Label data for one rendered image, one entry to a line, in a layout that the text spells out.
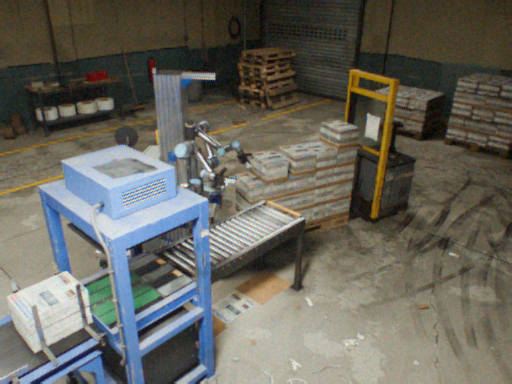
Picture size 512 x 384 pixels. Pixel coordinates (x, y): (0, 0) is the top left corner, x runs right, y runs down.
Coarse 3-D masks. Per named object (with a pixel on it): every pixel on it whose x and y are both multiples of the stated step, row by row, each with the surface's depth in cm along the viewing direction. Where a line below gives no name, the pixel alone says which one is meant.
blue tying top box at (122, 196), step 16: (64, 160) 274; (80, 160) 274; (96, 160) 274; (144, 160) 275; (64, 176) 278; (80, 176) 259; (96, 176) 252; (128, 176) 252; (144, 176) 253; (160, 176) 260; (80, 192) 267; (96, 192) 250; (112, 192) 239; (128, 192) 247; (144, 192) 256; (160, 192) 265; (112, 208) 243; (128, 208) 251
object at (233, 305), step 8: (232, 296) 424; (240, 296) 424; (216, 304) 413; (224, 304) 413; (232, 304) 413; (240, 304) 414; (248, 304) 414; (216, 312) 403; (224, 312) 403; (232, 312) 403; (240, 312) 403; (224, 320) 394
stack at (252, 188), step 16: (240, 176) 485; (304, 176) 493; (320, 176) 505; (240, 192) 488; (256, 192) 467; (272, 192) 478; (288, 192) 491; (304, 192) 503; (320, 192) 515; (240, 208) 496; (272, 208) 487; (288, 208) 500; (320, 208) 525; (320, 224) 536; (288, 240) 519
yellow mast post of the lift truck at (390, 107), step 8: (392, 80) 478; (392, 88) 481; (392, 96) 484; (392, 104) 489; (392, 112) 494; (384, 120) 503; (392, 120) 499; (384, 128) 503; (384, 136) 506; (384, 144) 509; (384, 152) 514; (384, 160) 520; (384, 168) 525; (376, 176) 532; (376, 184) 534; (376, 192) 537; (376, 200) 542; (376, 208) 548; (376, 216) 554
